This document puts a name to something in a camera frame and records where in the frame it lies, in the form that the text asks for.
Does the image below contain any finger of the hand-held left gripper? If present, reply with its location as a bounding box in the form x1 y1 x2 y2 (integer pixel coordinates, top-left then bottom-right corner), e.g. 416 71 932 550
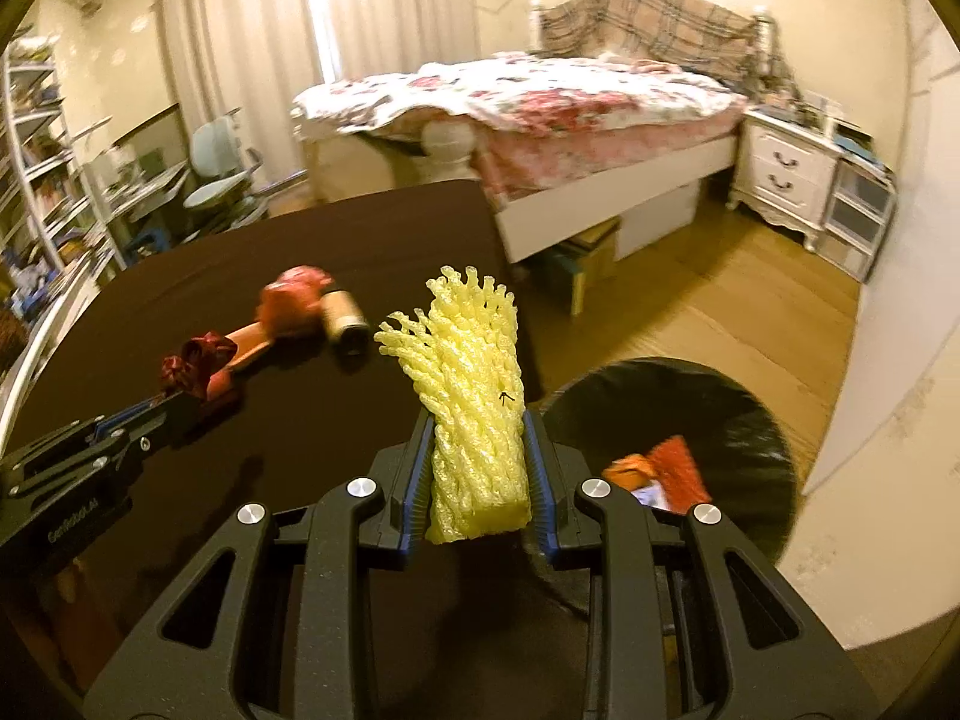
0 420 167 505
0 397 181 475

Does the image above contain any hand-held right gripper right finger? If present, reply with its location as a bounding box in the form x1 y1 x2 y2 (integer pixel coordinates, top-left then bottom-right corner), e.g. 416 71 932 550
523 409 878 720

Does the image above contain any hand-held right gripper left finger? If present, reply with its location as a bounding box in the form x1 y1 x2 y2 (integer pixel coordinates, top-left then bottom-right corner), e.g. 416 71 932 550
82 412 440 720

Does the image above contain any yellow foam fruit net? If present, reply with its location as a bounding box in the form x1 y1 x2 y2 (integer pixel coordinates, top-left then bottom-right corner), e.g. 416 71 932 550
373 265 533 545

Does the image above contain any dark red wrapper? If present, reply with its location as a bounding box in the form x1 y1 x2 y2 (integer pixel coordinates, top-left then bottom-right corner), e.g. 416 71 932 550
160 332 237 400

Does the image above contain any orange foam fruit net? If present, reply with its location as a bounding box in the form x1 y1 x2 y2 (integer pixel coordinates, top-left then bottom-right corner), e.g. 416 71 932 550
602 435 713 515

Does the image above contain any bin with black bag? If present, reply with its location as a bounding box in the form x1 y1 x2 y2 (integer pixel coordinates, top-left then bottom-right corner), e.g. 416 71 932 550
529 356 797 620

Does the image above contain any red plastic bag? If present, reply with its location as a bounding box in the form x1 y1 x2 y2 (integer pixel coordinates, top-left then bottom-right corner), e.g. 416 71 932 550
259 265 335 338

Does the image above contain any cardboard box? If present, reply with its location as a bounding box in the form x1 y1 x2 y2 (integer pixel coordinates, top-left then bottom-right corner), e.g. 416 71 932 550
307 139 398 203
547 217 622 316

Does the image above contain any white shelf unit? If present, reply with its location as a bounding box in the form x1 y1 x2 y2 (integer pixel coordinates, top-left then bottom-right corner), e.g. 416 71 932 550
0 37 128 331

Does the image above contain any white desk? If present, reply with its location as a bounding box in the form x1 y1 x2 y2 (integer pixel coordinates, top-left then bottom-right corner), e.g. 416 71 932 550
82 157 192 256

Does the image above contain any white storage box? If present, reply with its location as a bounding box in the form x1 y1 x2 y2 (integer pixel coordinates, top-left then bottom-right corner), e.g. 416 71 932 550
619 181 702 260

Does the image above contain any bed with floral quilt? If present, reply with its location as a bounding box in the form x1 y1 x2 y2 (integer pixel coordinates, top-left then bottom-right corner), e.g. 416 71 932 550
292 4 781 265

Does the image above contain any grey office chair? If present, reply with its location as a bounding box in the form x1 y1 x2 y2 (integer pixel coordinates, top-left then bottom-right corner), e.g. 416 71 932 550
182 114 267 230

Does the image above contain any floral quilt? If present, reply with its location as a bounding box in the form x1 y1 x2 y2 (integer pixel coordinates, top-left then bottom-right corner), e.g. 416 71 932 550
291 51 751 136

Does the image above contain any white nightstand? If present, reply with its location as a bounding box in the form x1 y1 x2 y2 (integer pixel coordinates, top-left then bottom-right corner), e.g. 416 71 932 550
726 106 845 252

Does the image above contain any clear plastic drawer unit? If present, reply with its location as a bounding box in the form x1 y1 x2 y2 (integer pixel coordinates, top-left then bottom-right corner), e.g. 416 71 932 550
821 157 897 282

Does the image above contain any cream curtain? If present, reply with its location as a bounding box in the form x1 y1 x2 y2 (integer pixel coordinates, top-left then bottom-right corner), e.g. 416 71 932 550
304 0 481 83
157 0 323 188

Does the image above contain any pile of nightstand items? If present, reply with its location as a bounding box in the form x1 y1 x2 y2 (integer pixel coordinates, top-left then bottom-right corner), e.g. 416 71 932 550
765 82 875 147

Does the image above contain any plaid blanket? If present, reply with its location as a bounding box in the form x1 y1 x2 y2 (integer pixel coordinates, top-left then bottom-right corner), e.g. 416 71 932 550
540 0 773 83

